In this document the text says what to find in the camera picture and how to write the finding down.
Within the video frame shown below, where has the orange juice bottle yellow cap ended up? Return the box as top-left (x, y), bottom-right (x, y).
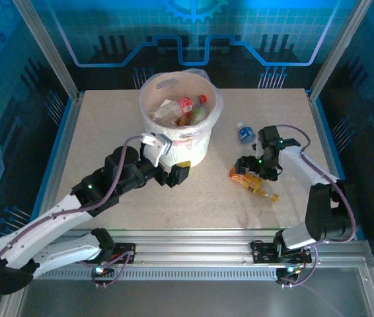
top-left (228, 164), bottom-right (280, 203)

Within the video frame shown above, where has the small blue label water bottle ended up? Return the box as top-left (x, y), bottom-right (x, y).
top-left (236, 122), bottom-right (257, 145)

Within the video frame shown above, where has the plain clear plastic bottle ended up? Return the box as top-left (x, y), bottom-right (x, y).
top-left (149, 105), bottom-right (178, 125)

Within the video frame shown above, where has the red label cola bottle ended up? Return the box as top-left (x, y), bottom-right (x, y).
top-left (155, 94), bottom-right (207, 116)

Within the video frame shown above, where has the white plastic bin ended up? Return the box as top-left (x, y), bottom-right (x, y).
top-left (139, 71), bottom-right (223, 168)

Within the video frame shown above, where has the small LED circuit board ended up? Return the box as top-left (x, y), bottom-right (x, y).
top-left (91, 260), bottom-right (115, 277)
top-left (278, 265), bottom-right (302, 278)

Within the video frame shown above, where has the aluminium front rail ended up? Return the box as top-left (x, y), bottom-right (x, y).
top-left (18, 229), bottom-right (371, 270)

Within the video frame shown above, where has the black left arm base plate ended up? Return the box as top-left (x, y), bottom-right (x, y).
top-left (112, 242), bottom-right (137, 264)

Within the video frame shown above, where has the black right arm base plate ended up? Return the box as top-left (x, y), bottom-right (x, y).
top-left (250, 240), bottom-right (320, 265)

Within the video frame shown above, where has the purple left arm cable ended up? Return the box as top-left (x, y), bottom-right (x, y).
top-left (0, 135), bottom-right (148, 298)

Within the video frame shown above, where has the slotted grey cable duct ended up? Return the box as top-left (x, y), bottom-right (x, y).
top-left (28, 267), bottom-right (282, 281)

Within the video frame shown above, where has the aluminium frame post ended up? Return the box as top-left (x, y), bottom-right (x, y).
top-left (307, 0), bottom-right (373, 98)
top-left (11, 0), bottom-right (81, 100)

